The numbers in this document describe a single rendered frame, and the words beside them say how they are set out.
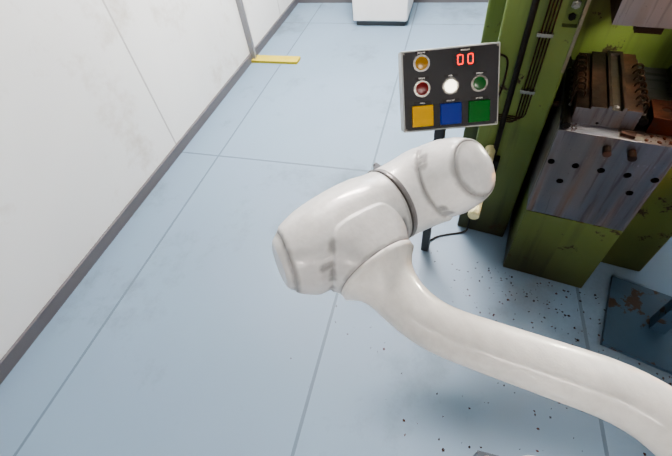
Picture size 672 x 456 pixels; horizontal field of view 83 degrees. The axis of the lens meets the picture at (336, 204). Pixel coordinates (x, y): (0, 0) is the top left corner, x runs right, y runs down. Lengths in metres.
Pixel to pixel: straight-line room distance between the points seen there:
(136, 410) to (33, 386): 0.58
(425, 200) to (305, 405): 1.55
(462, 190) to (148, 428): 1.89
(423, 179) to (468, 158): 0.06
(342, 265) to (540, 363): 0.22
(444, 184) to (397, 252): 0.10
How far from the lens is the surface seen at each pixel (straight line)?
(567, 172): 1.77
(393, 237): 0.42
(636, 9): 1.53
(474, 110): 1.49
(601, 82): 1.82
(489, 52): 1.51
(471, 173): 0.47
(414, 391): 1.92
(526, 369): 0.45
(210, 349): 2.14
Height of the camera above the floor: 1.84
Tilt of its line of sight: 47 degrees down
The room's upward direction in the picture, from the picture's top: 8 degrees counter-clockwise
